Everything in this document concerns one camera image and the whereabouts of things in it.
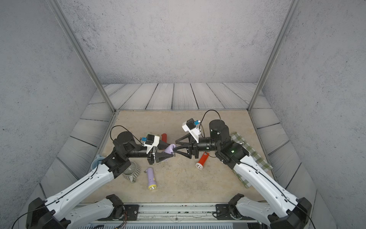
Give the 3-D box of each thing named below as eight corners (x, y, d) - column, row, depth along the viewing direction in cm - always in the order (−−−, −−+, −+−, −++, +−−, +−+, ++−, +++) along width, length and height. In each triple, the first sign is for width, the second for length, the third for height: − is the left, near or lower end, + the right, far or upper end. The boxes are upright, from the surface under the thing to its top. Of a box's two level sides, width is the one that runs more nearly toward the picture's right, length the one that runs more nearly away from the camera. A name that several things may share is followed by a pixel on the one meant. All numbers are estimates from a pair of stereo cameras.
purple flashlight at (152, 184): (149, 190, 82) (148, 189, 80) (148, 170, 90) (147, 168, 87) (156, 189, 83) (155, 187, 80) (155, 169, 91) (154, 166, 88)
